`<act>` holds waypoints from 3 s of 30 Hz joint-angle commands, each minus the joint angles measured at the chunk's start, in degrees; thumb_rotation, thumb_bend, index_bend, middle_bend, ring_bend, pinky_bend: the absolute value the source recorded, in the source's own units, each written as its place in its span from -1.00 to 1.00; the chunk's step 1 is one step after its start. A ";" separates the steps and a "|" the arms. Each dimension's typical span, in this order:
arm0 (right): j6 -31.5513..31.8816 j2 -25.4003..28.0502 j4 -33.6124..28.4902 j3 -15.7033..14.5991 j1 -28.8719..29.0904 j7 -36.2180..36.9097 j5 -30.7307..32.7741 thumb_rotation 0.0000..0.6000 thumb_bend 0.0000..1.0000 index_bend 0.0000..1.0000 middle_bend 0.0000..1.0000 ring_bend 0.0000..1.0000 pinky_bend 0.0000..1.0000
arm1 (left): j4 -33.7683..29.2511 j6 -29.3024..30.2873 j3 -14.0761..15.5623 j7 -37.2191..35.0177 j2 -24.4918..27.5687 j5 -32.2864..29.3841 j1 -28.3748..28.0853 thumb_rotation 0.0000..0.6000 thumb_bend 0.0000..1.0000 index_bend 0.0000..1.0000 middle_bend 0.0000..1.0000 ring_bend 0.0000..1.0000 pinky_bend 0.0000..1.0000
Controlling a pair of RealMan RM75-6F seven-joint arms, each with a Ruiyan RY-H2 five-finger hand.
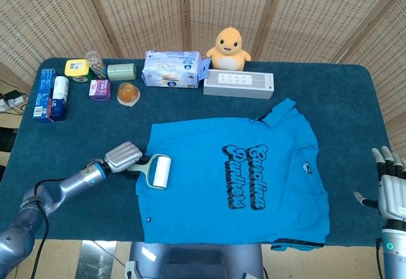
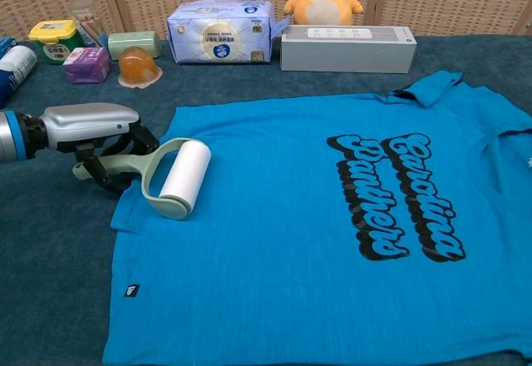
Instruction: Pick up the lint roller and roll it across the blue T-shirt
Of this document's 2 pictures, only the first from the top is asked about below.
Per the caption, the black equipment box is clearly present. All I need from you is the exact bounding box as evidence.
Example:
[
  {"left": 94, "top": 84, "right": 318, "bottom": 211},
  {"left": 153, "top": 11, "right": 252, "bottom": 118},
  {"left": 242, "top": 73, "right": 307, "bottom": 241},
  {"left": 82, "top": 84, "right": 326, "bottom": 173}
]
[{"left": 0, "top": 127, "right": 18, "bottom": 165}]

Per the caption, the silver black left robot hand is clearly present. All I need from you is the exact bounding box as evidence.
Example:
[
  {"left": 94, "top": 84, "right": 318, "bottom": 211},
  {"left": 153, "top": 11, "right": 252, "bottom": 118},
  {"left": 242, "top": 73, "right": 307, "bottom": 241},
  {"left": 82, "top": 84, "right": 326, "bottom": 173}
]
[{"left": 103, "top": 141, "right": 150, "bottom": 180}]

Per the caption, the shiny metal base plate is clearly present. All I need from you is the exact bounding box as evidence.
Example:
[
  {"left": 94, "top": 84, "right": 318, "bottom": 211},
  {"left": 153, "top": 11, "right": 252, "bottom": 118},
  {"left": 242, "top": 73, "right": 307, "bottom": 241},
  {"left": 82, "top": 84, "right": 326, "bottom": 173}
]
[{"left": 75, "top": 240, "right": 133, "bottom": 279}]

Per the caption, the white power strip box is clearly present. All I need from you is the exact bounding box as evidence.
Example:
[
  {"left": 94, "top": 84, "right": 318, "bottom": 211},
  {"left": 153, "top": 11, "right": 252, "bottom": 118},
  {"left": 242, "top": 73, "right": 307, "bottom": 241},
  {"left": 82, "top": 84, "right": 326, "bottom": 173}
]
[{"left": 202, "top": 68, "right": 275, "bottom": 100}]

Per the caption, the yellow plush toy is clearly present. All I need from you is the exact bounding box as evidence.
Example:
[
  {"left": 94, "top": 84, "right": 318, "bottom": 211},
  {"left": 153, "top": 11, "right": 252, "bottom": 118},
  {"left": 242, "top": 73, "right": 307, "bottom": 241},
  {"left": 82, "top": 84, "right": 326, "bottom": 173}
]
[{"left": 206, "top": 27, "right": 252, "bottom": 71}]

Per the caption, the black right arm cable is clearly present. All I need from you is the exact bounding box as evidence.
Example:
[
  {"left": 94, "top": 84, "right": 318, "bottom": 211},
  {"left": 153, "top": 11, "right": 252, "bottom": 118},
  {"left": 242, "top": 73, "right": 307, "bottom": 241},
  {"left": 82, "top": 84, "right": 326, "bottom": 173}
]
[{"left": 375, "top": 237, "right": 385, "bottom": 279}]

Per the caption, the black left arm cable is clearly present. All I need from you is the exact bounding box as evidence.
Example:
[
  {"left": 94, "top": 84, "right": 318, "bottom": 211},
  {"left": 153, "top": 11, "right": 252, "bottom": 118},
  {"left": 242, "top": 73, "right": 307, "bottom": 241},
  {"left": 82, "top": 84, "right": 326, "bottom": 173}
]
[{"left": 30, "top": 177, "right": 67, "bottom": 279}]

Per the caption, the blue white tissue pack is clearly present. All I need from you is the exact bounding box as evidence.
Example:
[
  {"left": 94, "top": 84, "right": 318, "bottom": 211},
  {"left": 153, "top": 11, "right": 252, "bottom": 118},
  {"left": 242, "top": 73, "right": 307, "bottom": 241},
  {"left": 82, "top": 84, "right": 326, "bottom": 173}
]
[{"left": 141, "top": 49, "right": 212, "bottom": 89}]

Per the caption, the dark blue-grey carpeted table surface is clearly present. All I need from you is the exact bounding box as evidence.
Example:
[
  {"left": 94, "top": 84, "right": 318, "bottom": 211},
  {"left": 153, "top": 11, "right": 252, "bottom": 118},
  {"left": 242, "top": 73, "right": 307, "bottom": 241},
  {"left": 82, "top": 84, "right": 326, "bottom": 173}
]
[{"left": 0, "top": 57, "right": 401, "bottom": 247}]

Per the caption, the white power strip with adapters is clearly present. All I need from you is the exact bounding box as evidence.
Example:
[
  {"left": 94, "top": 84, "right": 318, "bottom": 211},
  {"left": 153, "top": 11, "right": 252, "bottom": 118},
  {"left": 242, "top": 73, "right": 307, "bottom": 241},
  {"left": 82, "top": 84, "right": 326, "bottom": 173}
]
[{"left": 0, "top": 90, "right": 27, "bottom": 112}]

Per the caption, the green handled white lint roller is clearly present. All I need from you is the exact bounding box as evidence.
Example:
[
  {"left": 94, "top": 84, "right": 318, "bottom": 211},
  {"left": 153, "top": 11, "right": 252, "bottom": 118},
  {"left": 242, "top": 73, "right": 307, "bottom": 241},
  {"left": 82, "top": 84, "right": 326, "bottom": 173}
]
[{"left": 128, "top": 153, "right": 173, "bottom": 191}]

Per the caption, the woven wooden folding screen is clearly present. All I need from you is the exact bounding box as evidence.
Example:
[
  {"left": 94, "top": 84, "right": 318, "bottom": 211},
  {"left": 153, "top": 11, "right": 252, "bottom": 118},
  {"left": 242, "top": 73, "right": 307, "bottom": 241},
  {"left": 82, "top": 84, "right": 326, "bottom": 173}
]
[{"left": 0, "top": 0, "right": 406, "bottom": 146}]

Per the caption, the yellow lidded green jar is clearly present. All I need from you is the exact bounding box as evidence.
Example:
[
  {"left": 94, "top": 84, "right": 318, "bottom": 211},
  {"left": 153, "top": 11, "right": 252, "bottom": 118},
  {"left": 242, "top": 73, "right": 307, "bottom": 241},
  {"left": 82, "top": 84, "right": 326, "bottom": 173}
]
[{"left": 64, "top": 58, "right": 93, "bottom": 83}]

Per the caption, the grey blue robot torso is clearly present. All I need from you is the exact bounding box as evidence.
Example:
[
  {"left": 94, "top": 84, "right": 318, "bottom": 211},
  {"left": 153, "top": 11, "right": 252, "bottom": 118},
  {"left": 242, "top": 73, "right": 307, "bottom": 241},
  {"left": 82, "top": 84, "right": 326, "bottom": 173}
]
[{"left": 125, "top": 241, "right": 266, "bottom": 279}]

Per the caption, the blue printed T-shirt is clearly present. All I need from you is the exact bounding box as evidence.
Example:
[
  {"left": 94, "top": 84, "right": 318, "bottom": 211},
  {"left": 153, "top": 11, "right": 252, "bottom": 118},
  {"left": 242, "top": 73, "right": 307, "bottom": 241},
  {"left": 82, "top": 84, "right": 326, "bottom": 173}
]
[{"left": 135, "top": 98, "right": 331, "bottom": 252}]

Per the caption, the orange bun in wrapper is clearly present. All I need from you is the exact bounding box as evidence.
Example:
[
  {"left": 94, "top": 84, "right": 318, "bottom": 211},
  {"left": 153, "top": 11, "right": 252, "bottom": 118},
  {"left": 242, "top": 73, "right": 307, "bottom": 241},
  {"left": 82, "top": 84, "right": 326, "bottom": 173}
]
[{"left": 116, "top": 82, "right": 141, "bottom": 107}]

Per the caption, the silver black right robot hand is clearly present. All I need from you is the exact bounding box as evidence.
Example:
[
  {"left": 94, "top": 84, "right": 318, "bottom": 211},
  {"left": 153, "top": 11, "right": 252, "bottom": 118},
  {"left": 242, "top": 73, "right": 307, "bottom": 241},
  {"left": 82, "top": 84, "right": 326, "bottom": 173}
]
[{"left": 354, "top": 145, "right": 406, "bottom": 221}]

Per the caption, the small purple box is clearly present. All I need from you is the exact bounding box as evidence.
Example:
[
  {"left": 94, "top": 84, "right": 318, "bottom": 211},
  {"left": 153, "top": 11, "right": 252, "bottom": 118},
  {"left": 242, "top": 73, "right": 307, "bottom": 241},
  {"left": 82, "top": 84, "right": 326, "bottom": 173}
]
[{"left": 89, "top": 79, "right": 112, "bottom": 101}]

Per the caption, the white blue bottle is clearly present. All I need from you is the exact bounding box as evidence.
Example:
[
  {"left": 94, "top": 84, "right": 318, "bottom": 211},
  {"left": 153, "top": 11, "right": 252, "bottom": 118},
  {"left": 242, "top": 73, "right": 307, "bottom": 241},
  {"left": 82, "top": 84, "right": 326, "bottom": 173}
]
[{"left": 50, "top": 75, "right": 70, "bottom": 121}]

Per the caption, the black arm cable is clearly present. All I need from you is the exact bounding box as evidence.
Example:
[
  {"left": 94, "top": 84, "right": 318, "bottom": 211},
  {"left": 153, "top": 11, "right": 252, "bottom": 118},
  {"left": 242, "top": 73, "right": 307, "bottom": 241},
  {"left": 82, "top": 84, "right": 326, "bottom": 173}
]
[
  {"left": 30, "top": 177, "right": 67, "bottom": 279},
  {"left": 375, "top": 237, "right": 385, "bottom": 279}
]

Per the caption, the pale green rectangular case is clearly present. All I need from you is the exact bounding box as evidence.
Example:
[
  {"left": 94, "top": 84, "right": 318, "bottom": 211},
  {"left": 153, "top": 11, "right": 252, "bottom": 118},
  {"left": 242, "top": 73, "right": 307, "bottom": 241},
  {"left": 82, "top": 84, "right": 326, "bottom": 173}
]
[{"left": 107, "top": 63, "right": 137, "bottom": 81}]

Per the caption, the blue toothpaste box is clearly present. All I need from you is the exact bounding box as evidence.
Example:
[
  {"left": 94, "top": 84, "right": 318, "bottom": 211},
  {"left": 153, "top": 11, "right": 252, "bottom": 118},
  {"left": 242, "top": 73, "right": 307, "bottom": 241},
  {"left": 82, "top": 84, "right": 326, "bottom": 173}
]
[{"left": 32, "top": 68, "right": 57, "bottom": 124}]

